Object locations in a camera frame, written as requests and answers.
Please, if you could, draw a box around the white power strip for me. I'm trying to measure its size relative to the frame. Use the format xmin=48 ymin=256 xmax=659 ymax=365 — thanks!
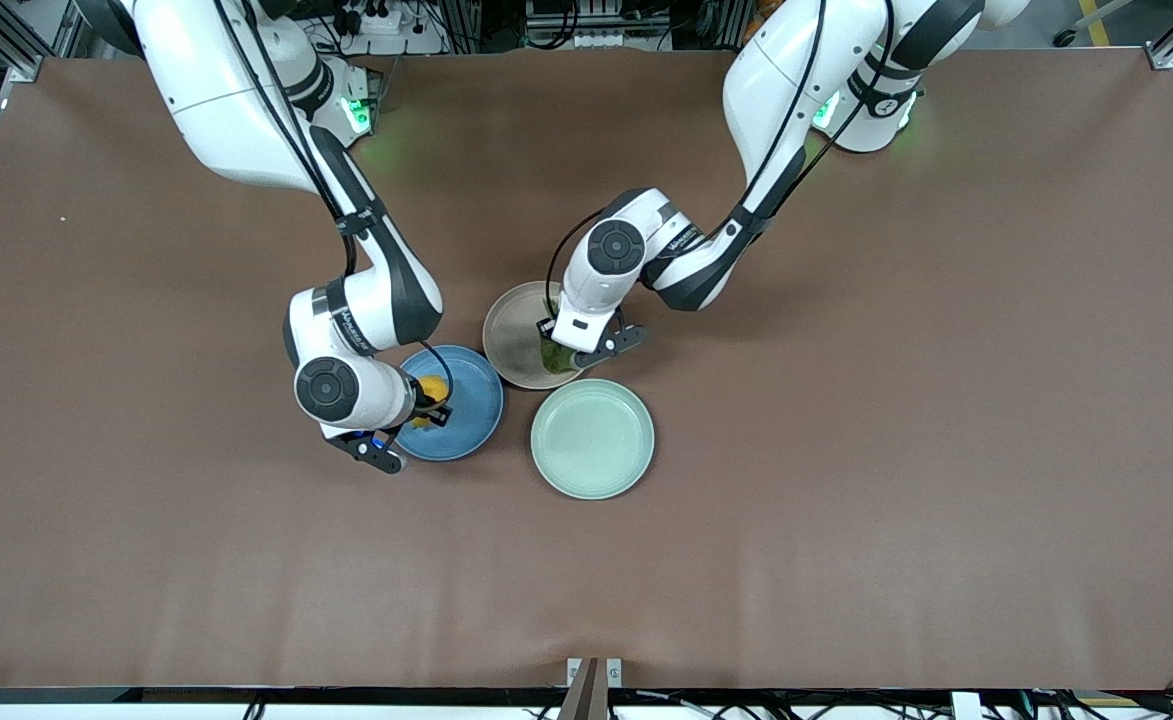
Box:
xmin=341 ymin=0 xmax=403 ymax=37

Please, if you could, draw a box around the white electronics box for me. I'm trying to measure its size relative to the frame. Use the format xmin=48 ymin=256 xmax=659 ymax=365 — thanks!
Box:
xmin=526 ymin=0 xmax=673 ymax=51

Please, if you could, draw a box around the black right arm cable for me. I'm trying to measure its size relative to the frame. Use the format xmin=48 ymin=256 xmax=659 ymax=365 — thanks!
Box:
xmin=211 ymin=0 xmax=457 ymax=413

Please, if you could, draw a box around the yellow lemon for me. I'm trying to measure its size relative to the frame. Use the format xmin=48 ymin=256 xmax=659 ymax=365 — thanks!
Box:
xmin=410 ymin=375 xmax=450 ymax=431

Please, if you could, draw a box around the light green plate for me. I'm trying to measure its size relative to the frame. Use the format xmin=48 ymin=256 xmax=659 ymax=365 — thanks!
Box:
xmin=530 ymin=378 xmax=656 ymax=501

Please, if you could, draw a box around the metal table edge bracket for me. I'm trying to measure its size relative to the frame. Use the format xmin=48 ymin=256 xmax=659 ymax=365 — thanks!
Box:
xmin=558 ymin=657 xmax=625 ymax=720

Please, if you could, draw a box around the beige plate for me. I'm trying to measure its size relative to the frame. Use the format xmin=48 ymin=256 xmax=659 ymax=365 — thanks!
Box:
xmin=482 ymin=281 xmax=587 ymax=391

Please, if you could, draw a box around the blue plate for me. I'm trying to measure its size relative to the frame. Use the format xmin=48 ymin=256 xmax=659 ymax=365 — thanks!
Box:
xmin=393 ymin=345 xmax=505 ymax=463

